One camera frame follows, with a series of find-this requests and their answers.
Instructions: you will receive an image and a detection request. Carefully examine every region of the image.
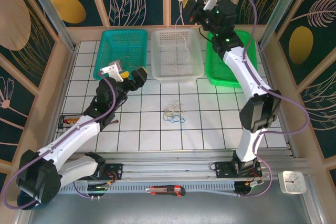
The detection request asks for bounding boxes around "thin blue cable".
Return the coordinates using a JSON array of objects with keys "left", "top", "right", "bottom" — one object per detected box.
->
[{"left": 163, "top": 113, "right": 186, "bottom": 124}]

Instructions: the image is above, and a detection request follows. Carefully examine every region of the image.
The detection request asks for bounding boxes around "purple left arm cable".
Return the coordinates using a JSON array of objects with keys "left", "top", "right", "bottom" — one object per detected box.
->
[{"left": 1, "top": 76, "right": 118, "bottom": 210}]

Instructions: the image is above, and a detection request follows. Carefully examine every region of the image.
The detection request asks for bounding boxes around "pile of rubber bands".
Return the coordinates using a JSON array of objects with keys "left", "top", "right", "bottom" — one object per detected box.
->
[{"left": 164, "top": 100, "right": 183, "bottom": 120}]

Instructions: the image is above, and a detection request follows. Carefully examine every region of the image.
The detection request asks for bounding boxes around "thin black gripper wire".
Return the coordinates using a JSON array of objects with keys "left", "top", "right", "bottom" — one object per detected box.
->
[{"left": 198, "top": 26, "right": 213, "bottom": 42}]

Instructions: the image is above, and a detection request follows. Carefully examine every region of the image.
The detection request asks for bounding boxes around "white perforated plastic basket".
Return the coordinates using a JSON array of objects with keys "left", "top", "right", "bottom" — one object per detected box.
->
[{"left": 150, "top": 27, "right": 205, "bottom": 84}]

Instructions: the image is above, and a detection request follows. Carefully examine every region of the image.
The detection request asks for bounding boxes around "white square clock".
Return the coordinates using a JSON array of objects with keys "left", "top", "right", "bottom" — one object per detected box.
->
[{"left": 278, "top": 170, "right": 307, "bottom": 195}]

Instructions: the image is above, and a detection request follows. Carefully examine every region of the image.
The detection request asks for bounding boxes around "grey slotted cable duct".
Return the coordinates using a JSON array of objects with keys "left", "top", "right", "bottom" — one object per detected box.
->
[{"left": 54, "top": 182, "right": 237, "bottom": 195}]

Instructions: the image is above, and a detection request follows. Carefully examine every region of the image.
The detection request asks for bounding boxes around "dark blue mug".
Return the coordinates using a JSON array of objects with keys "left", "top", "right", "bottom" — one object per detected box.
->
[{"left": 16, "top": 192, "right": 44, "bottom": 211}]

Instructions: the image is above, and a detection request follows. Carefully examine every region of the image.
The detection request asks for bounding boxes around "aluminium frame post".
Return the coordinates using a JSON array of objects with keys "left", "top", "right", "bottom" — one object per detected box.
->
[
  {"left": 256, "top": 0, "right": 307, "bottom": 49},
  {"left": 22, "top": 0, "right": 77, "bottom": 51}
]

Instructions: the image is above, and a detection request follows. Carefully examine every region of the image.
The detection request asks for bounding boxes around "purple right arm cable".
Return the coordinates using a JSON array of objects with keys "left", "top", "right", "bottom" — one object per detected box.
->
[{"left": 217, "top": 0, "right": 311, "bottom": 199}]

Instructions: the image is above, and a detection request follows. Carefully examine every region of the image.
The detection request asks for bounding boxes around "grey table side rail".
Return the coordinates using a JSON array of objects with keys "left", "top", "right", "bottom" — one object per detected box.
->
[
  {"left": 39, "top": 47, "right": 78, "bottom": 163},
  {"left": 258, "top": 47, "right": 299, "bottom": 156}
]

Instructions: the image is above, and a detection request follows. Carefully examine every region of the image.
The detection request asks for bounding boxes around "small controller board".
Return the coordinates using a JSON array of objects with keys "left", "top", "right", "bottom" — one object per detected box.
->
[
  {"left": 86, "top": 183, "right": 111, "bottom": 200},
  {"left": 233, "top": 180, "right": 266, "bottom": 198}
]

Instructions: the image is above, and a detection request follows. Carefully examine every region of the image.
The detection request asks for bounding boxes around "green perforated plastic basket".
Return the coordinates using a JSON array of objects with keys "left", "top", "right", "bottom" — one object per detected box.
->
[{"left": 206, "top": 30, "right": 258, "bottom": 90}]

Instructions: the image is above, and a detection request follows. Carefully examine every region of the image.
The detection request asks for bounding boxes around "teal perforated plastic basket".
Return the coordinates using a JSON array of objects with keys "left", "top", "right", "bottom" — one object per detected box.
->
[{"left": 93, "top": 29, "right": 149, "bottom": 84}]

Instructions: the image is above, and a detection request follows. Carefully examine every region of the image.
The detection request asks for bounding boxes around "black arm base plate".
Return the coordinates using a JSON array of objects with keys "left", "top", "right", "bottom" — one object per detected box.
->
[
  {"left": 75, "top": 163, "right": 123, "bottom": 182},
  {"left": 215, "top": 161, "right": 263, "bottom": 180}
]

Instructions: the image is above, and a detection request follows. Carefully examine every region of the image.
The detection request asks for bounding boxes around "orange black utility knife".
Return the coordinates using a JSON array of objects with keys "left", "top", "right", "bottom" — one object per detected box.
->
[{"left": 145, "top": 185, "right": 186, "bottom": 198}]

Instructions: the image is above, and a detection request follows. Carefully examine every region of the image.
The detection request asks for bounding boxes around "aluminium mounting rail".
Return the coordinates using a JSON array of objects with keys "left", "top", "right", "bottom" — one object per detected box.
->
[{"left": 26, "top": 148, "right": 309, "bottom": 183}]

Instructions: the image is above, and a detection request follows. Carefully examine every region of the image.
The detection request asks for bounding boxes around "white flat cable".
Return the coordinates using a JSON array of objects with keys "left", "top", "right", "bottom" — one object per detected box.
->
[{"left": 183, "top": 188, "right": 238, "bottom": 197}]

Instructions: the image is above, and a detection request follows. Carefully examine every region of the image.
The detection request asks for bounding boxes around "thin yellow cable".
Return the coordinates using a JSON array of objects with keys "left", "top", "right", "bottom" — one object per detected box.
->
[{"left": 115, "top": 54, "right": 144, "bottom": 69}]

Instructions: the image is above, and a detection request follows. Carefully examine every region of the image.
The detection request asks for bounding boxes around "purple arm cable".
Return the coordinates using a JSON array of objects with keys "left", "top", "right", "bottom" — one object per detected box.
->
[
  {"left": 217, "top": 0, "right": 311, "bottom": 199},
  {"left": 1, "top": 76, "right": 118, "bottom": 210}
]

